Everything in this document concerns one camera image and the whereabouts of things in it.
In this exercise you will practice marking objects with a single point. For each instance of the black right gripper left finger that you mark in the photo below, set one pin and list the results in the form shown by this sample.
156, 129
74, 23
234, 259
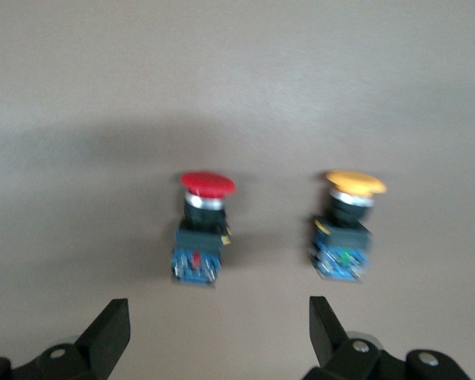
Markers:
99, 344

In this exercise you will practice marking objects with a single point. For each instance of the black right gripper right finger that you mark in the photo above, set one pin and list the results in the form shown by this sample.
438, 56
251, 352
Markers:
328, 340

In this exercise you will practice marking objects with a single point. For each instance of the red mushroom push button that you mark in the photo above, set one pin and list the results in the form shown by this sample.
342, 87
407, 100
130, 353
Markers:
206, 184

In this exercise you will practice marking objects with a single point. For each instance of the yellow mushroom push button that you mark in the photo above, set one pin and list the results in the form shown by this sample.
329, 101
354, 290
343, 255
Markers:
354, 182

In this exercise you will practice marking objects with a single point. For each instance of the brown table cover mat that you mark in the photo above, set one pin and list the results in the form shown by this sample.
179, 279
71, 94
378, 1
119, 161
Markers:
83, 99

